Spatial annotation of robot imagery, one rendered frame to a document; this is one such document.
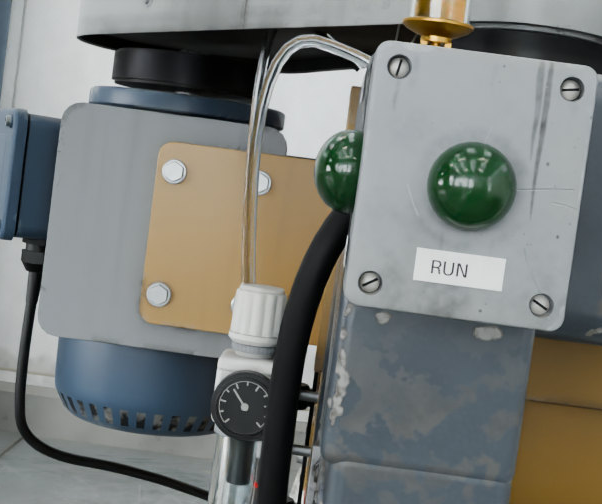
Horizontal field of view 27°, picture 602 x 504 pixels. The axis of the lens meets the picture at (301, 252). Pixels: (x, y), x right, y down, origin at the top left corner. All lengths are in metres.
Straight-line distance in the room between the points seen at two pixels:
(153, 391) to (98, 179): 0.16
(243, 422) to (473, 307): 0.27
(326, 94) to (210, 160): 4.81
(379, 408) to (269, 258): 0.39
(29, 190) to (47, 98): 4.91
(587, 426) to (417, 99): 0.40
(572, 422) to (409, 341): 0.33
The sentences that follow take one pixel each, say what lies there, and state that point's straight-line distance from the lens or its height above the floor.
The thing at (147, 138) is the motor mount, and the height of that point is 1.30.
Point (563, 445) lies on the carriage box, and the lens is 0.79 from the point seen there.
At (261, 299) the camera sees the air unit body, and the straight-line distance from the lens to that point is 0.68.
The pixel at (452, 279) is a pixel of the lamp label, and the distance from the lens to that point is 0.42.
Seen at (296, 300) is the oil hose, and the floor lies 1.23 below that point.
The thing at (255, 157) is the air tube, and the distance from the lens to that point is 0.65.
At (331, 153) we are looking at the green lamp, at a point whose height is 1.29.
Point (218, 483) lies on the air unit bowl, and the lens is 0.70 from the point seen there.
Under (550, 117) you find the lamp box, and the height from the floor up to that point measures 1.31.
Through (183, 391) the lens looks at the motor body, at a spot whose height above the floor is 1.12.
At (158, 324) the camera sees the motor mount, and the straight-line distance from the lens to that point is 0.86.
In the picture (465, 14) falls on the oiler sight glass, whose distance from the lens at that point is 0.51.
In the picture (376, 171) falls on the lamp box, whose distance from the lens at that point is 0.42.
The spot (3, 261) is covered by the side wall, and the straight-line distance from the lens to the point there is 5.84.
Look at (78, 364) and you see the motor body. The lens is 0.93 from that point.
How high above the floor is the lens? 1.28
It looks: 3 degrees down
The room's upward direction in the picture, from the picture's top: 8 degrees clockwise
